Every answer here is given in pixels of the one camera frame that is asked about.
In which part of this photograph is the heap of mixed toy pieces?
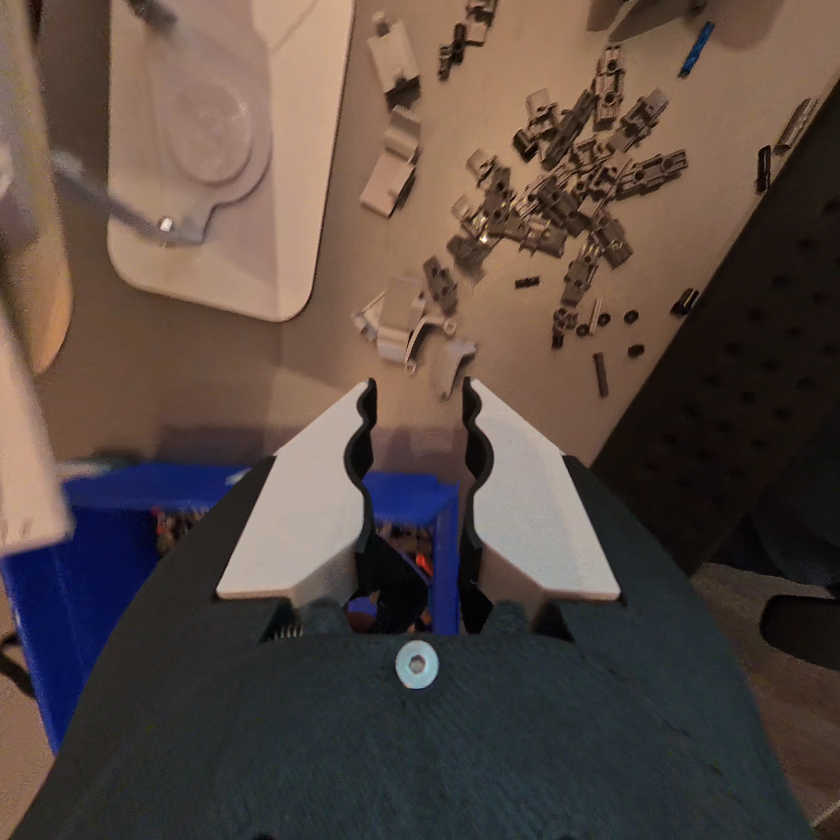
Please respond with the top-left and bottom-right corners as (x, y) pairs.
(151, 503), (441, 618)

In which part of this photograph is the pile of light grey pieces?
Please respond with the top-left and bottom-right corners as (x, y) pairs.
(352, 256), (480, 399)

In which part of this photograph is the pile of dark grey connectors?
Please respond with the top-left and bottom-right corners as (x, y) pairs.
(447, 44), (690, 345)

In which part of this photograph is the black dimpled mat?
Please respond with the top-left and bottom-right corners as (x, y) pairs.
(591, 92), (840, 578)

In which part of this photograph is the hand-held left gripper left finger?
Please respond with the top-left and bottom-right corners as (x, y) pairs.
(214, 378), (382, 607)

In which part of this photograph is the blue plastic bin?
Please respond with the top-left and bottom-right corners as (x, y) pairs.
(0, 460), (463, 756)

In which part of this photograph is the wooden book stand white base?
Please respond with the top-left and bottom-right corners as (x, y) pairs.
(0, 0), (355, 552)

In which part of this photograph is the grey cylinder toy sleeve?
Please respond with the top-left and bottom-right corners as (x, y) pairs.
(775, 99), (817, 149)

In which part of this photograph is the small blue toy brick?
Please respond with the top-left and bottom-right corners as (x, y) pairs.
(679, 20), (716, 77)

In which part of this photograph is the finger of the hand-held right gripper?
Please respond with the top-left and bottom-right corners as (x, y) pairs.
(587, 0), (710, 38)

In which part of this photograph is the light grey toy block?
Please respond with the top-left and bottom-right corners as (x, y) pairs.
(368, 14), (424, 109)

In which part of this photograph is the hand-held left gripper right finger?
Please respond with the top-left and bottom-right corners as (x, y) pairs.
(460, 378), (622, 607)

